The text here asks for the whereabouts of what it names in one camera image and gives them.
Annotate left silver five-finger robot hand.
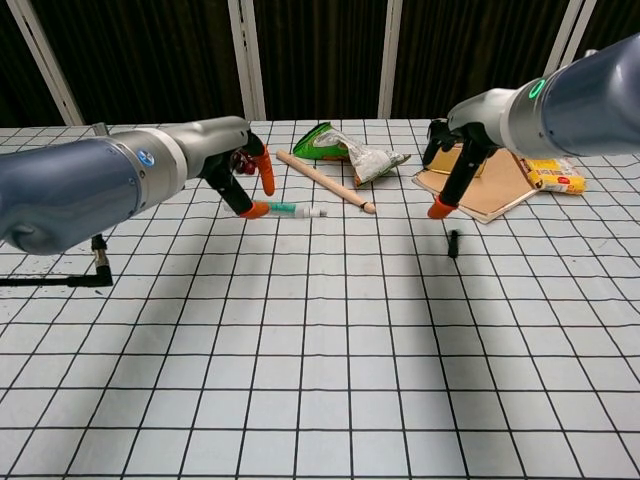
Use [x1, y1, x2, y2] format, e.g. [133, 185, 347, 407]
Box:
[171, 115, 278, 221]

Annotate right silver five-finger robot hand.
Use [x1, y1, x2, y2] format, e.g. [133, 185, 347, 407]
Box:
[421, 86, 522, 221]

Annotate green and white marker body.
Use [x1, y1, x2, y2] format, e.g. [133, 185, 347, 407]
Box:
[251, 200, 329, 220]

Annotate dark red grape bunch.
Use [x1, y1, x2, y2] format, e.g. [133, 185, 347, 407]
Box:
[230, 149, 257, 177]

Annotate black and gold meat can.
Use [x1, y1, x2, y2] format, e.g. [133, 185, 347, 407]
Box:
[424, 141, 487, 180]

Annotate yellow biscuit package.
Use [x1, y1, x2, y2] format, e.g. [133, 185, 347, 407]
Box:
[519, 155, 588, 197]

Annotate dark pleated curtain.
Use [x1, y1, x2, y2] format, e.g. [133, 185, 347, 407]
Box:
[0, 0, 640, 129]

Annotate green and white snack bag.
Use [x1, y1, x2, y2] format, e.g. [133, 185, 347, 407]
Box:
[291, 121, 413, 190]

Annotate light wooden stick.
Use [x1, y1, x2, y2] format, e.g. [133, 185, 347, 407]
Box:
[275, 148, 378, 217]

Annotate white black grid tablecloth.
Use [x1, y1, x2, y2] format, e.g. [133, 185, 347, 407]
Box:
[0, 115, 640, 480]

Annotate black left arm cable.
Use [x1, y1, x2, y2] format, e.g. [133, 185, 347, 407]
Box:
[0, 233, 116, 289]

